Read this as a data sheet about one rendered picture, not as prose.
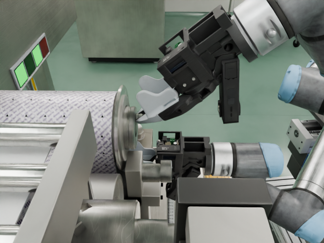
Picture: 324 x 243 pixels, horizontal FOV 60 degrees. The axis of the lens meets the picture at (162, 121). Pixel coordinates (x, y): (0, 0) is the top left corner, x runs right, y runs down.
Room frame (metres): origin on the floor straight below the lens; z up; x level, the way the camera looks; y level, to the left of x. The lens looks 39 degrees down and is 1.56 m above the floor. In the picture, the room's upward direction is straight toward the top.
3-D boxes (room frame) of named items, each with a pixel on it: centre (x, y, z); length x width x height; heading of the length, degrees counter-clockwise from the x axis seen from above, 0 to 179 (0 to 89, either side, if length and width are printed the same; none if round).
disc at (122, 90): (0.38, 0.07, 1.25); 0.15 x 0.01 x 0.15; 179
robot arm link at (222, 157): (0.43, -0.13, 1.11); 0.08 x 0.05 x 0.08; 179
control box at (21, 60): (0.77, 0.39, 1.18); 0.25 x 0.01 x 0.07; 179
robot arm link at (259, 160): (0.43, -0.20, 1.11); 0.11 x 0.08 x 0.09; 89
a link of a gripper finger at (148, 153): (0.45, 0.06, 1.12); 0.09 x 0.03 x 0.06; 88
